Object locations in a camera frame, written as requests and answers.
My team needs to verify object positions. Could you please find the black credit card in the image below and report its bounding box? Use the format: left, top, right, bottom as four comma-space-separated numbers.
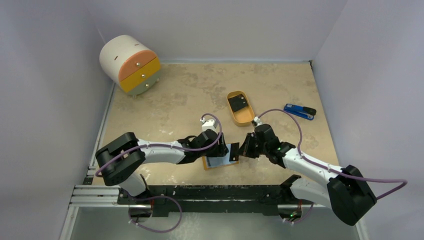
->
229, 142, 240, 163

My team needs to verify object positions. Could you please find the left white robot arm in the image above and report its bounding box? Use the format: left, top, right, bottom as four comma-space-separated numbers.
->
95, 129, 229, 205

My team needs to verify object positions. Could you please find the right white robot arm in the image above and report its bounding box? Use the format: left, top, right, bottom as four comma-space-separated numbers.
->
238, 124, 377, 226

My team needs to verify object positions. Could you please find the black card stack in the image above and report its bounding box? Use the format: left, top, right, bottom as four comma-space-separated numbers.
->
228, 94, 249, 113

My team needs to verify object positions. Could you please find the orange oval tray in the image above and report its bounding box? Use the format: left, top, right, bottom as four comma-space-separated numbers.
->
226, 90, 255, 127

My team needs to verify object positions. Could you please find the blue black stapler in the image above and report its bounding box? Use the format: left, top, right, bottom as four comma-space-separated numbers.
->
283, 103, 317, 121

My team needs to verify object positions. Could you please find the white round mini drawer chest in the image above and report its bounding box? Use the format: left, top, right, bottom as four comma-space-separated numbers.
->
99, 35, 162, 96

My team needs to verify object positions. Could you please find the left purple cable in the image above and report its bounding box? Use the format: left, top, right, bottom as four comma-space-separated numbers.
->
94, 113, 223, 178

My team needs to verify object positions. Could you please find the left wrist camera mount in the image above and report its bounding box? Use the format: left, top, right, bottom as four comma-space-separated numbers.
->
200, 119, 219, 133

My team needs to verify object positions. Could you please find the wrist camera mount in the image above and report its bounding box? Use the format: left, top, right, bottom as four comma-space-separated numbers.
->
200, 119, 219, 133
251, 116, 263, 127

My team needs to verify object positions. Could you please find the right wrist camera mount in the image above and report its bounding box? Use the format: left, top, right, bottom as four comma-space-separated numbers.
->
251, 116, 263, 127

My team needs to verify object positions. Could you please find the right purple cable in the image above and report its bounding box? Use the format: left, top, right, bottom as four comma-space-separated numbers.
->
253, 108, 408, 202

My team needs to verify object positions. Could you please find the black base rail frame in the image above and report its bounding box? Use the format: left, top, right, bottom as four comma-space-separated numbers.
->
67, 174, 332, 220

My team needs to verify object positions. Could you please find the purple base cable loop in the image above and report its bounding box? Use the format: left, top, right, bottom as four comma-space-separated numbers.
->
127, 193, 185, 234

